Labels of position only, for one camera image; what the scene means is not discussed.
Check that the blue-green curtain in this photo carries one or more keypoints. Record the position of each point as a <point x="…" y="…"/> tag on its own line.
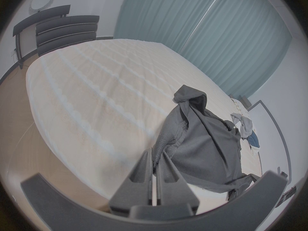
<point x="156" y="15"/>
<point x="240" y="44"/>

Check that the black dressing table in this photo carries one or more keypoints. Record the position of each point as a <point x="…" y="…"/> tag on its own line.
<point x="26" y="24"/>

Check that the black T-shirt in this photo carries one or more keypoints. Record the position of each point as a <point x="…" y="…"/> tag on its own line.
<point x="204" y="153"/>

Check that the bed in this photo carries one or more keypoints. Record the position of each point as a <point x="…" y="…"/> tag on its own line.
<point x="108" y="92"/>

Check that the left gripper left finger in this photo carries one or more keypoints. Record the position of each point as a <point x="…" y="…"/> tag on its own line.
<point x="142" y="191"/>

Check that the white printed pillow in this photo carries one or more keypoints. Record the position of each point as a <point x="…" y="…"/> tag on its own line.
<point x="240" y="107"/>

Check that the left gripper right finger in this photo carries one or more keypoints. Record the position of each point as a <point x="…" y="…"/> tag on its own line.
<point x="173" y="194"/>

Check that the pile of clothes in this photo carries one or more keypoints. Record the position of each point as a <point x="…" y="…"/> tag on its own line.
<point x="246" y="126"/>

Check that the grey bedside table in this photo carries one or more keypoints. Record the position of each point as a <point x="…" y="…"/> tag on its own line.
<point x="245" y="101"/>

